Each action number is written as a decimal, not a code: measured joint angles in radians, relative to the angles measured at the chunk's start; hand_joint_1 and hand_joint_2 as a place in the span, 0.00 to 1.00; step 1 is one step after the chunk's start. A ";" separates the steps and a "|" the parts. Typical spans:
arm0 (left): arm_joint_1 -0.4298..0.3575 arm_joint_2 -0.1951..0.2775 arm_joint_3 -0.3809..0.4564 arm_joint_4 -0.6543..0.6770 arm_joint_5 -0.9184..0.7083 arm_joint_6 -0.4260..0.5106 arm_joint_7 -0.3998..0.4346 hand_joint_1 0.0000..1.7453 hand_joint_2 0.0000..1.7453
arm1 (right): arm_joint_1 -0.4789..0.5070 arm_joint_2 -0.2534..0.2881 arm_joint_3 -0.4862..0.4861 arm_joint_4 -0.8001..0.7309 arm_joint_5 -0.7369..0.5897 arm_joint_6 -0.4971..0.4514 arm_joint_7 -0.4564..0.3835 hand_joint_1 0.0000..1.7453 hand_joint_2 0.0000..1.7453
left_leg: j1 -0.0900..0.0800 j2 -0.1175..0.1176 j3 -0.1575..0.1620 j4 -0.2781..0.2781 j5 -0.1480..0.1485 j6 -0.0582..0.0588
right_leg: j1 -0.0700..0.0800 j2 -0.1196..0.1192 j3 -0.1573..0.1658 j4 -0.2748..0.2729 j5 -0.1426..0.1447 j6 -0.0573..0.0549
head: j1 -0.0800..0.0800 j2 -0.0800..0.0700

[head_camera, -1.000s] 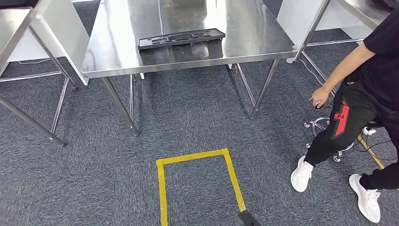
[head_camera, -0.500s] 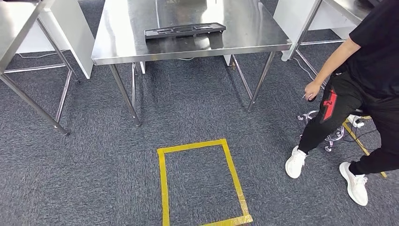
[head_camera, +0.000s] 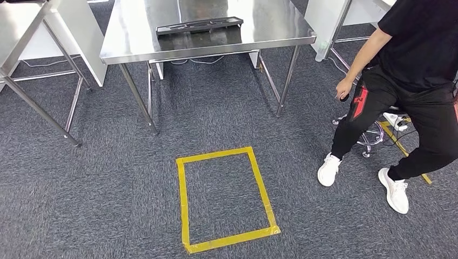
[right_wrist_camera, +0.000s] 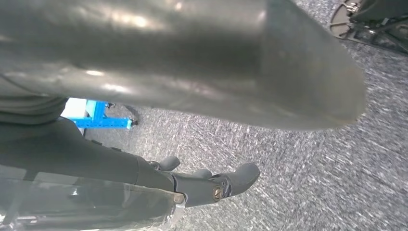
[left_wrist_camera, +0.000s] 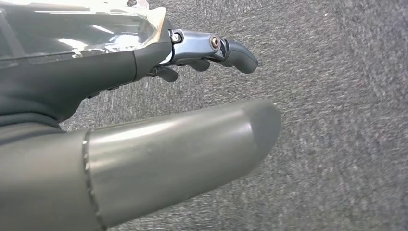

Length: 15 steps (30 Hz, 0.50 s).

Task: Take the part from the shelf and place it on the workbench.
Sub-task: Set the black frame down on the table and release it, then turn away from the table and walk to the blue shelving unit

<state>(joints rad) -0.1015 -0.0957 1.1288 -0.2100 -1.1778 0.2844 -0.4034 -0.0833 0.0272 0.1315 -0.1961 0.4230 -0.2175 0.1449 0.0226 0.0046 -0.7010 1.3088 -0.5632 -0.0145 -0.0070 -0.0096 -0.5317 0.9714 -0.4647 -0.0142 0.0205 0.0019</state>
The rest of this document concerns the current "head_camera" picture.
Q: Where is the person's right hand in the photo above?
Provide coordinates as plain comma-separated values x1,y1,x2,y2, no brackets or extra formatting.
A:
335,77,355,102

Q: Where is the long black plastic part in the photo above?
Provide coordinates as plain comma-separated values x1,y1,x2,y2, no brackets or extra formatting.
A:
156,17,244,37

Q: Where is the stainless steel workbench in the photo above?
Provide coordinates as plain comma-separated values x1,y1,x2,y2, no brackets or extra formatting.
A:
0,0,92,148
99,0,318,136

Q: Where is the white power strip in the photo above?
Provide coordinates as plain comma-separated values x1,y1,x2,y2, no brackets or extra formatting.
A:
382,112,409,132

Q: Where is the chrome swivel stool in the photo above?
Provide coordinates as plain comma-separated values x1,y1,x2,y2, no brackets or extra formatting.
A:
332,105,410,159

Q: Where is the yellow floor tape square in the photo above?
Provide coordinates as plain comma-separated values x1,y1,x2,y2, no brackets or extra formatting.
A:
378,120,433,186

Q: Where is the person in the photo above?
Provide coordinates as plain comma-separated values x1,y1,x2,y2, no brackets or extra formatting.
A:
316,0,458,215

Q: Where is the white floor cable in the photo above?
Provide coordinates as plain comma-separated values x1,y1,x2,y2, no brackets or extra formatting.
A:
21,54,82,69
327,56,359,86
170,54,225,66

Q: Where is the black floor cable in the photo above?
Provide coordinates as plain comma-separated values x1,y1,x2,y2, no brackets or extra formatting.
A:
382,121,417,147

